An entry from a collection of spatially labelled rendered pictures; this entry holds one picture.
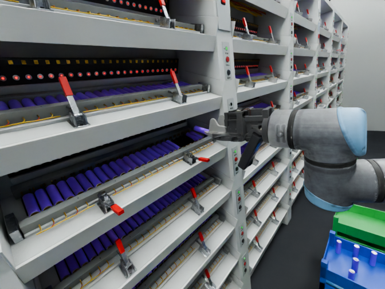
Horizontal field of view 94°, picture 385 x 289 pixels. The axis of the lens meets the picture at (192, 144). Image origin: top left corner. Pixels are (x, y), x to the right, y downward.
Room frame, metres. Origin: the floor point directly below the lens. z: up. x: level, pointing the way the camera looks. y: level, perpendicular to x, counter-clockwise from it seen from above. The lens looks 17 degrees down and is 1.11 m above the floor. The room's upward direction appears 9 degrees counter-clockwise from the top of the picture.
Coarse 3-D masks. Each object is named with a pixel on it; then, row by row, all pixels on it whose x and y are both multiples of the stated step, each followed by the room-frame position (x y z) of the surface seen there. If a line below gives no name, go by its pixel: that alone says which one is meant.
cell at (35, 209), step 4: (24, 196) 0.35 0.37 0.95; (28, 196) 0.35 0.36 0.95; (32, 196) 0.35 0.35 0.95; (24, 200) 0.34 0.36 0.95; (28, 200) 0.34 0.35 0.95; (32, 200) 0.34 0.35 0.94; (28, 204) 0.33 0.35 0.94; (32, 204) 0.33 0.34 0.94; (36, 204) 0.33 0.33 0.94; (28, 208) 0.32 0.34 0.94; (32, 208) 0.32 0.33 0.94; (36, 208) 0.32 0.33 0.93; (28, 212) 0.31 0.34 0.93; (32, 212) 0.31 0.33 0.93
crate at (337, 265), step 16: (336, 256) 0.59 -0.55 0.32; (368, 256) 0.56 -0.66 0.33; (384, 256) 0.53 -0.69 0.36; (320, 272) 0.52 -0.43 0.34; (336, 272) 0.52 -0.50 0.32; (368, 272) 0.50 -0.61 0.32; (384, 272) 0.50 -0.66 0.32; (352, 288) 0.45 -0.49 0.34; (368, 288) 0.42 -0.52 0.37; (384, 288) 0.44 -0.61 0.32
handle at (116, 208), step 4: (104, 200) 0.34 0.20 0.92; (108, 200) 0.35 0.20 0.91; (108, 204) 0.33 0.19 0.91; (112, 204) 0.33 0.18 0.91; (116, 204) 0.32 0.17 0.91; (112, 208) 0.31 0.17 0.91; (116, 208) 0.31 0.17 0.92; (120, 208) 0.30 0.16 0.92; (116, 212) 0.30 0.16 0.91; (120, 212) 0.30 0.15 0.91
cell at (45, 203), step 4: (36, 192) 0.36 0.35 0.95; (40, 192) 0.36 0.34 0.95; (44, 192) 0.36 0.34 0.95; (36, 196) 0.35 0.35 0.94; (40, 196) 0.35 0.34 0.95; (44, 196) 0.35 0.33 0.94; (40, 200) 0.34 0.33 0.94; (44, 200) 0.34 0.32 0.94; (48, 200) 0.34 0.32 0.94; (40, 204) 0.33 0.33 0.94; (44, 204) 0.33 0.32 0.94; (48, 204) 0.33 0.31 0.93; (44, 208) 0.32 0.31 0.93
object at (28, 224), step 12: (192, 144) 0.60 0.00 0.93; (204, 144) 0.63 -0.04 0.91; (168, 156) 0.52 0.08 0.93; (180, 156) 0.55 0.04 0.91; (144, 168) 0.46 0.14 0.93; (156, 168) 0.48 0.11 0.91; (120, 180) 0.41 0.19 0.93; (132, 180) 0.43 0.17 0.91; (84, 192) 0.36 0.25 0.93; (96, 192) 0.36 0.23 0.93; (108, 192) 0.39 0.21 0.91; (60, 204) 0.33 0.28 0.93; (72, 204) 0.33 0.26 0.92; (84, 204) 0.35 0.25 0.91; (36, 216) 0.30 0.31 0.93; (48, 216) 0.30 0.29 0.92; (60, 216) 0.32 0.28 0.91; (72, 216) 0.32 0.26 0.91; (24, 228) 0.28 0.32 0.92; (48, 228) 0.29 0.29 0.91
